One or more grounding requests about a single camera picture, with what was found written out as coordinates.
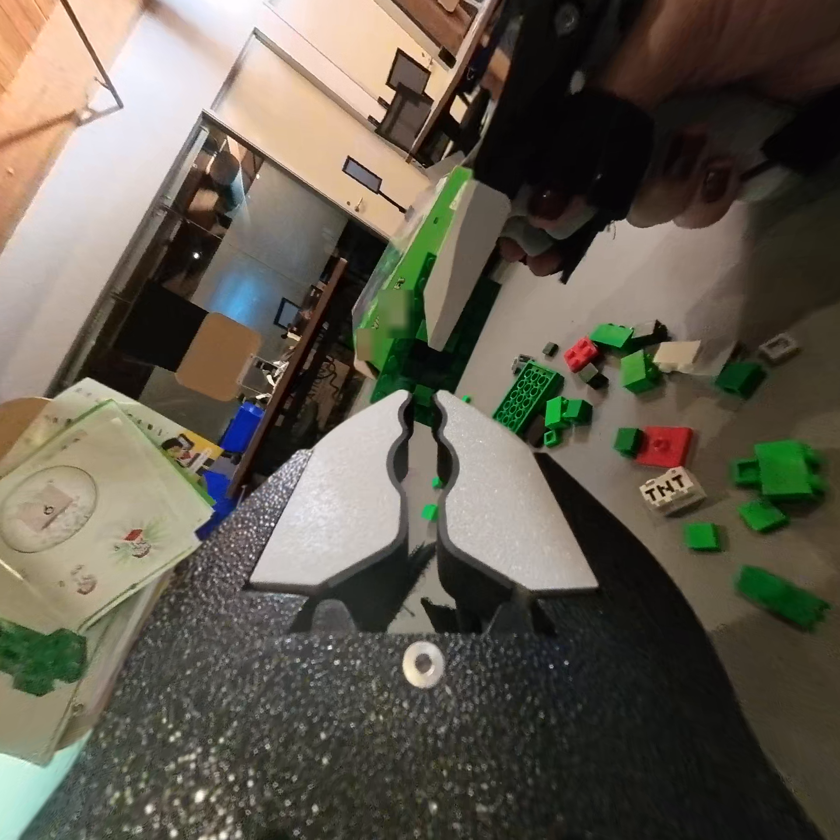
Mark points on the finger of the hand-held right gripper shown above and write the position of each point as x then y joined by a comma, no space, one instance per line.
466,262

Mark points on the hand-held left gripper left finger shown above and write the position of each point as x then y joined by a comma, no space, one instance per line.
328,512

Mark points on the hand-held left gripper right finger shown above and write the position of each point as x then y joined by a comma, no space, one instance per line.
512,518

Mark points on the green plate brick assembly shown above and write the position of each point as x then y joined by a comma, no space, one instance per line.
417,256

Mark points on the grey desk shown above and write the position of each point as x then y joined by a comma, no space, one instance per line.
787,656

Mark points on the person's right hand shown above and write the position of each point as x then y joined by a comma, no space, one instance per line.
735,46

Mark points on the black flat toy tile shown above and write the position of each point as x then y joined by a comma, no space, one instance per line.
537,434

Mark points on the long wooden-edged table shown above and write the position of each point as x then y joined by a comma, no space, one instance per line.
459,79

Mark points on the blue plastic bin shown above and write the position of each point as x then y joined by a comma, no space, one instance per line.
220,499
246,426

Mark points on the red studded toy brick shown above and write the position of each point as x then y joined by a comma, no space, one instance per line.
581,354

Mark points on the brown wooden table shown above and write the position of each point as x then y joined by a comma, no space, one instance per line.
295,367

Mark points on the yellow printed toy box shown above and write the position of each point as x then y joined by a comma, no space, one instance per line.
190,453

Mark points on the black computer monitor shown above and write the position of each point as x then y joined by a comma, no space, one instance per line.
410,71
401,119

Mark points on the white printed toy brick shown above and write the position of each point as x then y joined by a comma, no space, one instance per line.
669,492

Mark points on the long dark green brick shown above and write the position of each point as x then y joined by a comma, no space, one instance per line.
610,336

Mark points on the small dark green brick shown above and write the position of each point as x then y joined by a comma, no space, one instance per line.
592,375

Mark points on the red flat toy tile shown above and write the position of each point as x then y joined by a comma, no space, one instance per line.
664,446

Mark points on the tan chair backrest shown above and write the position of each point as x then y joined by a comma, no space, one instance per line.
220,358

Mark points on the glass office partition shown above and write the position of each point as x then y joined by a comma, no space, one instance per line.
282,216

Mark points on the small black toy brick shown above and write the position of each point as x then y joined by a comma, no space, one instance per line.
648,332

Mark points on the plain white toy brick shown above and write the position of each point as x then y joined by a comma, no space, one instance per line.
676,356

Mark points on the pale green instruction booklet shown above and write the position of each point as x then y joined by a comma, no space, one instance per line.
98,499

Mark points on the black cabinet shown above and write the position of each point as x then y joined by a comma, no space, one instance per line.
161,328

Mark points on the scattered bright green toy bricks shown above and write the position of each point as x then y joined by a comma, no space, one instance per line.
781,469

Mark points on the white green printed booklet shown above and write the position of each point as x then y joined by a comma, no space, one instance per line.
79,669

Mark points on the large green base plate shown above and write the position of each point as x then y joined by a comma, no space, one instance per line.
528,397

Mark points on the small wall-mounted screen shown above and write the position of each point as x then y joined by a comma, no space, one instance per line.
361,172

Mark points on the grey square frame brick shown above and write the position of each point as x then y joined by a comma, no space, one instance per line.
766,351

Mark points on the metal wall rail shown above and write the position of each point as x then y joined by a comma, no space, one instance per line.
98,72

